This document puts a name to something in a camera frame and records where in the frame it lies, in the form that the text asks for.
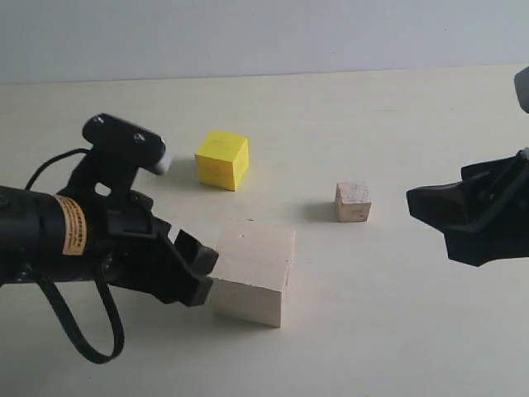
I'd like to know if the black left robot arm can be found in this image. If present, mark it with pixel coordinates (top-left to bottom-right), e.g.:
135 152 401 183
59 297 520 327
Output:
1 186 219 307

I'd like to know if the yellow cube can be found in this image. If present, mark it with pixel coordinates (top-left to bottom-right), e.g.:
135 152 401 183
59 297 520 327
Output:
194 130 250 191

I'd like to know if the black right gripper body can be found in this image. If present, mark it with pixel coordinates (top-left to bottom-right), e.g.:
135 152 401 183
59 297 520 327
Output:
460 151 528 232

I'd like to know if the large pale wooden cube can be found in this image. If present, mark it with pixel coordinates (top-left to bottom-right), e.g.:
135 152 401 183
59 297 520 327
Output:
208 221 296 328

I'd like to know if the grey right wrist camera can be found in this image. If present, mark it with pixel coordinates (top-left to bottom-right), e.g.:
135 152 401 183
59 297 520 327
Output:
513 66 529 114

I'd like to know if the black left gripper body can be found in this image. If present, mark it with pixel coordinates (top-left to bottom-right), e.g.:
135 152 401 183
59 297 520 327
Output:
84 191 182 304

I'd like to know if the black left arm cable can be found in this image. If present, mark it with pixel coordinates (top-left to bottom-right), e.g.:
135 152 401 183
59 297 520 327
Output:
24 147 126 366

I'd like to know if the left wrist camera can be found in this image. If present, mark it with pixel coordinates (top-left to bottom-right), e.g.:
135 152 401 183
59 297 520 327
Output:
77 113 172 195

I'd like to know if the small pale wooden cube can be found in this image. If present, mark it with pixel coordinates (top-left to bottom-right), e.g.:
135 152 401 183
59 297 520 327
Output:
335 182 372 222

